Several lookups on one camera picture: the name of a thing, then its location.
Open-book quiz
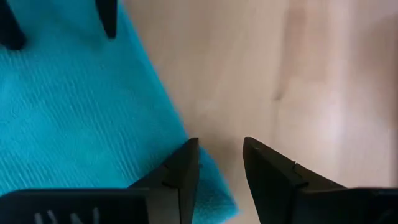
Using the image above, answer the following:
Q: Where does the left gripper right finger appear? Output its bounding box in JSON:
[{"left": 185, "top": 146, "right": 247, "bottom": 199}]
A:
[{"left": 242, "top": 136, "right": 398, "bottom": 224}]

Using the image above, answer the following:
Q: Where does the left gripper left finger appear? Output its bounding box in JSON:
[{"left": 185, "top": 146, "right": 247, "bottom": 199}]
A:
[{"left": 0, "top": 138, "right": 200, "bottom": 224}]

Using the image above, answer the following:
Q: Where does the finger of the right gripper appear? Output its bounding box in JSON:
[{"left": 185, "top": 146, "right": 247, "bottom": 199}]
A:
[
  {"left": 95, "top": 0, "right": 118, "bottom": 40},
  {"left": 0, "top": 0, "right": 26, "bottom": 50}
]

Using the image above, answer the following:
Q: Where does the teal blue microfiber towel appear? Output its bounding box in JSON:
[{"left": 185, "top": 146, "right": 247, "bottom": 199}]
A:
[{"left": 0, "top": 0, "right": 239, "bottom": 224}]

